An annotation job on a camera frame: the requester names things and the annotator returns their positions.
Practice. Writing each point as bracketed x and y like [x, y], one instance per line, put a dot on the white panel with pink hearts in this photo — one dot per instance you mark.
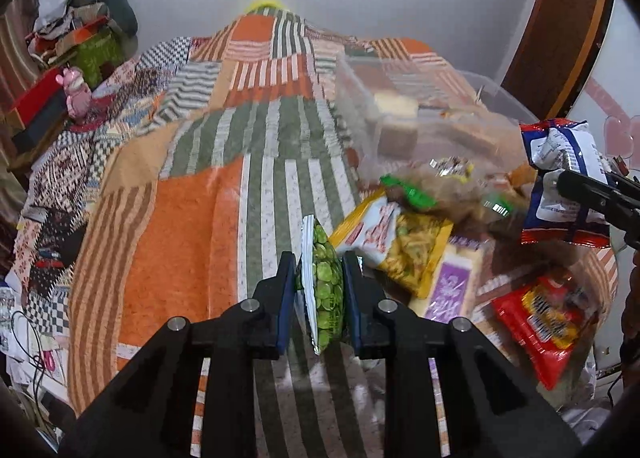
[600, 103]

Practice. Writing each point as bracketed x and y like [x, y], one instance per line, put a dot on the yellow snack packet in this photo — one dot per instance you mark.
[417, 248]

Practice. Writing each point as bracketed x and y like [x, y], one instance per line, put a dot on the blue white snack packet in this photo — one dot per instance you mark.
[555, 153]

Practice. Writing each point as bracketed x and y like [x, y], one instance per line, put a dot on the red box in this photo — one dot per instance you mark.
[37, 95]

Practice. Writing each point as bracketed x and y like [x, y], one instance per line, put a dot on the pile of clothes and bags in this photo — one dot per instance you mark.
[110, 3]

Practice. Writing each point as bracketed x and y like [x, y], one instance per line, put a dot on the green pea snack packet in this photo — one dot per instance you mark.
[325, 283]

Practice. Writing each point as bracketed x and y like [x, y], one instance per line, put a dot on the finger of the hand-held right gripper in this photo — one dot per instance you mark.
[590, 193]
[625, 183]

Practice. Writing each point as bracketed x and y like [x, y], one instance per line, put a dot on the clear bag of brown snacks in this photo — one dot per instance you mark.
[450, 188]

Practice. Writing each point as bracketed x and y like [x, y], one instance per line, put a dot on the yellow foam tube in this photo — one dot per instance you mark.
[265, 4]

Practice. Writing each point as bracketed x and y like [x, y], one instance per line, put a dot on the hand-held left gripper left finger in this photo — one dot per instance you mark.
[286, 310]

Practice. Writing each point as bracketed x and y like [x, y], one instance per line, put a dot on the pink toy figure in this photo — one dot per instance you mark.
[75, 93]

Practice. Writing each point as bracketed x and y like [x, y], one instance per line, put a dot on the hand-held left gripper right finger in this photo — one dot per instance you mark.
[351, 310]

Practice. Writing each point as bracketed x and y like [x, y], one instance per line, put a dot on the striped curtain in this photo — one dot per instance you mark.
[15, 68]

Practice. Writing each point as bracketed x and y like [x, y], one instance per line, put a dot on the wooden door frame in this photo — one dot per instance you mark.
[555, 33]

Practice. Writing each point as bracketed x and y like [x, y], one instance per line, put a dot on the red snack packet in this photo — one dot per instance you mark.
[545, 328]

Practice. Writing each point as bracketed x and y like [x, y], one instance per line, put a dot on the striped patchwork blanket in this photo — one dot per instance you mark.
[200, 218]

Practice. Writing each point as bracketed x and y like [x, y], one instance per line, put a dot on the purple white snack packet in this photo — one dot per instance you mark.
[450, 288]

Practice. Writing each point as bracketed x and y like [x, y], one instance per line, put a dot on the dark grey box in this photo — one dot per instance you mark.
[40, 125]

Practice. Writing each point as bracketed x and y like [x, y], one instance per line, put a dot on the clear plastic container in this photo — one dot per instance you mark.
[450, 133]

